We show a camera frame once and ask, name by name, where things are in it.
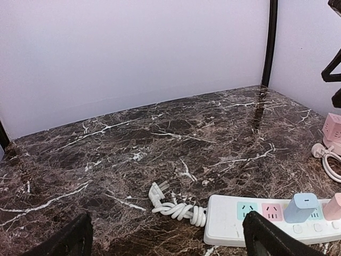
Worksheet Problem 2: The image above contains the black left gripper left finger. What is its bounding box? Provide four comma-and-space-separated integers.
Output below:
23, 212, 93, 255

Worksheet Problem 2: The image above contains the pink round socket hub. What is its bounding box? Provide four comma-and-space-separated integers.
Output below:
322, 137, 341, 156

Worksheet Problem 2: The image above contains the blue small charger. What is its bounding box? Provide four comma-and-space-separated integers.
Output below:
283, 193, 319, 223

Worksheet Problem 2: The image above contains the pink cube socket adapter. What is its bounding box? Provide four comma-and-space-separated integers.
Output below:
322, 113, 341, 143

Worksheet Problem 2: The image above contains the black left corner post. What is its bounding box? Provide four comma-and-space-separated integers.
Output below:
0, 122, 10, 160

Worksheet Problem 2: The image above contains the white multicolour power strip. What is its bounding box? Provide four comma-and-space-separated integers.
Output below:
204, 195, 340, 247

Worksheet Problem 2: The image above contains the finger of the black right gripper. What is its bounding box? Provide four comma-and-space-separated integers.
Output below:
321, 50, 341, 83
331, 89, 341, 108

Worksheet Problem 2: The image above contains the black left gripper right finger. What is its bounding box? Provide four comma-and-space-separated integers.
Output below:
242, 212, 323, 256

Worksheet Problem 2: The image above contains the black corner post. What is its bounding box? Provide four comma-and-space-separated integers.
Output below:
0, 122, 10, 160
261, 0, 278, 87

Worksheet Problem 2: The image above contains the pink small charger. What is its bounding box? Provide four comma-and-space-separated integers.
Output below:
323, 193, 341, 221

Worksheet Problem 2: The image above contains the black right corner post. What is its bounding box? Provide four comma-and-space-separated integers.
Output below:
261, 0, 278, 87

